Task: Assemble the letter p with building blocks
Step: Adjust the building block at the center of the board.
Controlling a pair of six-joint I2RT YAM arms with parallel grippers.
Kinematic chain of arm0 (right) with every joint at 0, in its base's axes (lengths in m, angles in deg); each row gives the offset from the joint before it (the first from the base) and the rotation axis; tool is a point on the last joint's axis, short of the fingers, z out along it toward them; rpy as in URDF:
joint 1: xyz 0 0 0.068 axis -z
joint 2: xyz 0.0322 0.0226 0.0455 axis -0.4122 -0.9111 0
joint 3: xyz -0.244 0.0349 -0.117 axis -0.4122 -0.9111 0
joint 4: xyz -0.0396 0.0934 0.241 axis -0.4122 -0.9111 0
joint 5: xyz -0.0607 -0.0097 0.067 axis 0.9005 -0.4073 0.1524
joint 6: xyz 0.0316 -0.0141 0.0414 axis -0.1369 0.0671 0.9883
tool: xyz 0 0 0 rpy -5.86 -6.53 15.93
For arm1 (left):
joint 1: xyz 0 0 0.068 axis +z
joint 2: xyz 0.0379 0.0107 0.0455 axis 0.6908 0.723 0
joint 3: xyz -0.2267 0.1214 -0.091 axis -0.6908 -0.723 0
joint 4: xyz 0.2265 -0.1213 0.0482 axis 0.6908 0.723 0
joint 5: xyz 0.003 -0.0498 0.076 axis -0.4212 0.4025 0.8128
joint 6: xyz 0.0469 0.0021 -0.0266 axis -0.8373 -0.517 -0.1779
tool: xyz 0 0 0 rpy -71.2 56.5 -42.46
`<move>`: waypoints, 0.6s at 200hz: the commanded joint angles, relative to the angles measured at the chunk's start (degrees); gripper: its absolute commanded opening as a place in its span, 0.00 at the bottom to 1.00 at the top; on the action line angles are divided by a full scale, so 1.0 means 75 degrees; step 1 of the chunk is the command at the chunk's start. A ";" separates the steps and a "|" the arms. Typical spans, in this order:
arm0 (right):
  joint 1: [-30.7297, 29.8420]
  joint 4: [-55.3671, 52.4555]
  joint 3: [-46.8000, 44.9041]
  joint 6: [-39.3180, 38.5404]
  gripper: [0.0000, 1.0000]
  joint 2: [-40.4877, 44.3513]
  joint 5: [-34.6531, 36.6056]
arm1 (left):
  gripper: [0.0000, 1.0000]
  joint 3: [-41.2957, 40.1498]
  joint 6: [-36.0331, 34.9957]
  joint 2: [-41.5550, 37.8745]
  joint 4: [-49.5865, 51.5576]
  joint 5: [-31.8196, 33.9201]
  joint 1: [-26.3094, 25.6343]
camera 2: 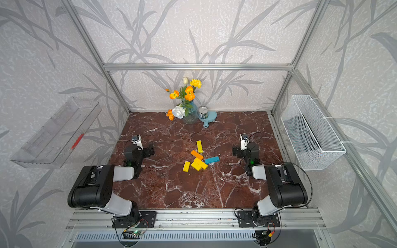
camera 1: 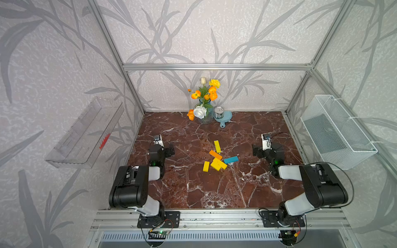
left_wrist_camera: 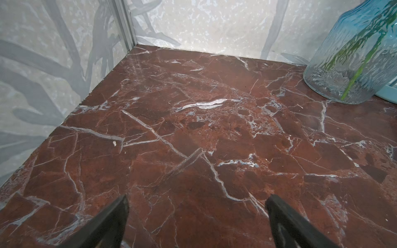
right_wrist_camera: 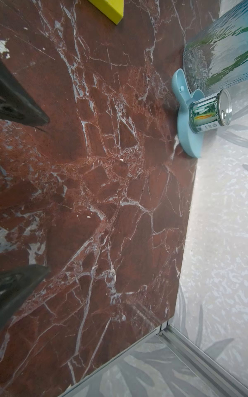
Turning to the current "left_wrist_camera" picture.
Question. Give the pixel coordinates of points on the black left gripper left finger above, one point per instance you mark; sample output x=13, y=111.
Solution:
x=105, y=230

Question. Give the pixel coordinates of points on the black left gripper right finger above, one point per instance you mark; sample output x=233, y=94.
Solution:
x=290, y=229

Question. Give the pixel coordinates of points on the light blue ceramic dish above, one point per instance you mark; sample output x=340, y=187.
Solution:
x=389, y=92

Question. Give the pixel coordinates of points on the blue glass vase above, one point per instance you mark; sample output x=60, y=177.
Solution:
x=353, y=52

